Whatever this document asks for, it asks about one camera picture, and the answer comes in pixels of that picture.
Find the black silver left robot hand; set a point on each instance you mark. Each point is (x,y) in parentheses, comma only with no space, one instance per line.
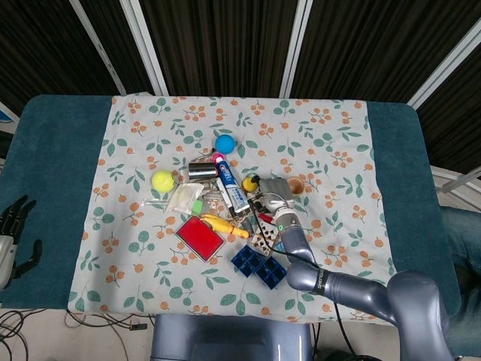
(7,244)

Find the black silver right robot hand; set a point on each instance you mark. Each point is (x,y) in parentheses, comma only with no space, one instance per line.
(276,192)

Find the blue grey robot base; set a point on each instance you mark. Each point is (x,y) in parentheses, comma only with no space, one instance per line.
(229,338)

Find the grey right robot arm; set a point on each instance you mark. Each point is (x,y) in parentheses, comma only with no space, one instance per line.
(338,286)

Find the red box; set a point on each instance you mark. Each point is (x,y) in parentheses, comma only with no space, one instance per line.
(199,237)

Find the red white marker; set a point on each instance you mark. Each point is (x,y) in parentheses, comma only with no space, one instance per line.
(267,217)

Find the small yellow ball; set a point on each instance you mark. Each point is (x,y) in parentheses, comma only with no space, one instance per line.
(248,185)

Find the blue white toothpaste tube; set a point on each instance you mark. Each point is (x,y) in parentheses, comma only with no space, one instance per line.
(233,184)

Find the small blue packet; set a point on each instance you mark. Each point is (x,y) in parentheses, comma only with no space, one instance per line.
(280,246)

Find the yellow rubber chicken toy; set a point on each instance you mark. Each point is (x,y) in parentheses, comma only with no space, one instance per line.
(223,225)

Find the blue ball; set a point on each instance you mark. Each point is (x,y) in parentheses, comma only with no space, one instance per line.
(225,144)

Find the blue ice cube tray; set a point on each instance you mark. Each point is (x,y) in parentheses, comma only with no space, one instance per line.
(259,266)

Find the shiny metal cup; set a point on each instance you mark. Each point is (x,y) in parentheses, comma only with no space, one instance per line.
(202,172)

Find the small green eraser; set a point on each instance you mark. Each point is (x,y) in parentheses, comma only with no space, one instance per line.
(197,207)

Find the clear plastic bag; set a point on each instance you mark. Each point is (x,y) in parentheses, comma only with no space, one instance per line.
(184,198)

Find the teal table cover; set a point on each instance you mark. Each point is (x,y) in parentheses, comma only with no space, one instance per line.
(56,158)

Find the yellow-green tennis ball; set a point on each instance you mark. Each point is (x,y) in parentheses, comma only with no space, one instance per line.
(163,181)

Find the clear plastic strip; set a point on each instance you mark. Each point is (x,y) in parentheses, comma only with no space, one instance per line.
(154,203)

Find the floral print tablecloth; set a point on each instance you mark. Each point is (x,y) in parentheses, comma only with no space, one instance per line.
(158,124)

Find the blue jeans leg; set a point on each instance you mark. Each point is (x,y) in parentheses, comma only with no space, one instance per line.
(466,240)

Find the white aluminium frame post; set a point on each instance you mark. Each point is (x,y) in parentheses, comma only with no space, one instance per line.
(456,180)
(443,67)
(297,45)
(99,49)
(144,45)

